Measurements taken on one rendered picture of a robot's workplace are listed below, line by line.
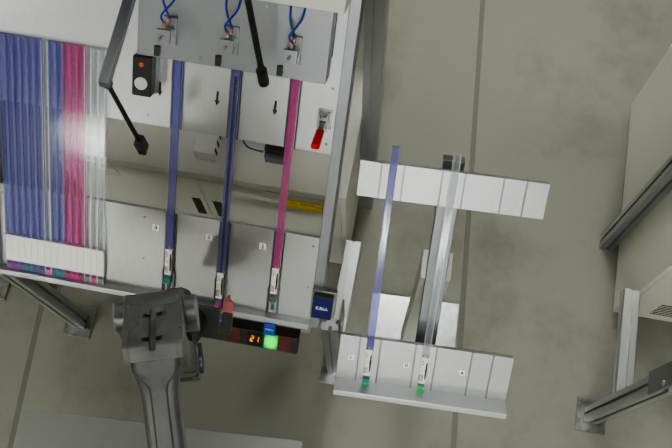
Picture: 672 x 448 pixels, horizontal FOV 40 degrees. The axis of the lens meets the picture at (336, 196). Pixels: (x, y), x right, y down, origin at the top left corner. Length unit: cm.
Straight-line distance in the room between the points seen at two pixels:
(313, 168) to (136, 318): 98
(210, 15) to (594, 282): 153
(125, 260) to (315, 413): 88
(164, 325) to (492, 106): 186
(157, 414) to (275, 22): 71
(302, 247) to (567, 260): 113
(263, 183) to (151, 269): 35
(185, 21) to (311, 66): 23
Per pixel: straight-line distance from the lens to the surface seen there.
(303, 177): 210
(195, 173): 213
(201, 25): 163
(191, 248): 188
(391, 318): 263
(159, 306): 122
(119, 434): 204
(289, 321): 189
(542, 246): 275
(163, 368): 118
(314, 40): 159
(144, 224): 188
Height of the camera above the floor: 258
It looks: 70 degrees down
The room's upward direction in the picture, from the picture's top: 2 degrees counter-clockwise
